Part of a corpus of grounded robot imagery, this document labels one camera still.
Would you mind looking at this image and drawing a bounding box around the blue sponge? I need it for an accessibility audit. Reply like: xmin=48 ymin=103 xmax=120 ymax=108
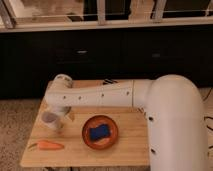
xmin=89 ymin=124 xmax=110 ymax=141

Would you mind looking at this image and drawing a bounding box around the grey ceramic cup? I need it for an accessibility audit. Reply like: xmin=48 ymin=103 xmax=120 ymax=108
xmin=41 ymin=112 xmax=62 ymax=131

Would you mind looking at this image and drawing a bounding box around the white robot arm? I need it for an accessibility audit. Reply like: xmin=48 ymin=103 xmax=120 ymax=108
xmin=45 ymin=74 xmax=210 ymax=171

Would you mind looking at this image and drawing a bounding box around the black cable on floor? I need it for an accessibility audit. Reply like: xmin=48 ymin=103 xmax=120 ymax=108
xmin=199 ymin=87 xmax=213 ymax=152

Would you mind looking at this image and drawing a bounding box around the dark cabinet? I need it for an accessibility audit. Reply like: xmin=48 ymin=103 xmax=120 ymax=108
xmin=0 ymin=25 xmax=213 ymax=99

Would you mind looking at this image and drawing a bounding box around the orange carrot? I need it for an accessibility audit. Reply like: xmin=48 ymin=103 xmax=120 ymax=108
xmin=29 ymin=140 xmax=64 ymax=150

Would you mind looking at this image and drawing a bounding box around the black object on table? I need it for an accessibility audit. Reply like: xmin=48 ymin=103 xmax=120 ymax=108
xmin=103 ymin=79 xmax=118 ymax=85

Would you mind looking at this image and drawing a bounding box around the brown round plate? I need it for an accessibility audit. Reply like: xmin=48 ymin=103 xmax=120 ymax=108
xmin=82 ymin=115 xmax=119 ymax=150

